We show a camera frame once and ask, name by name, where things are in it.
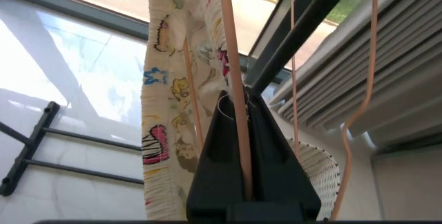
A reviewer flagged white laundry basket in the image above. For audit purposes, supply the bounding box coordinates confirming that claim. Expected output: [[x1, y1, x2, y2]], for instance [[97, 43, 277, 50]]
[[286, 137, 342, 221]]

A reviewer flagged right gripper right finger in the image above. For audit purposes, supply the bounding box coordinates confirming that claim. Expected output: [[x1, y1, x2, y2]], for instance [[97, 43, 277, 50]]
[[247, 88, 322, 222]]

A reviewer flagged cream printed garment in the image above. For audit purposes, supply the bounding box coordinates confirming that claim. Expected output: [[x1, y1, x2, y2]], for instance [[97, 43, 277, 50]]
[[140, 0, 249, 221]]

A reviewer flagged black clothes rack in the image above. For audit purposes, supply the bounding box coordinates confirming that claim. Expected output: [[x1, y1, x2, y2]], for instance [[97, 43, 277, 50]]
[[0, 0, 360, 197]]

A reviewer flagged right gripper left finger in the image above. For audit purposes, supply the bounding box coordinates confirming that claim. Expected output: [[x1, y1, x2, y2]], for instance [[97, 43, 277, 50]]
[[186, 91, 248, 222]]

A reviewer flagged pink clothes hanger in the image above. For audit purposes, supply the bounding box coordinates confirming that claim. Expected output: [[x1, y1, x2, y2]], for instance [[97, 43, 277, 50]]
[[289, 0, 390, 221], [182, 0, 256, 203]]

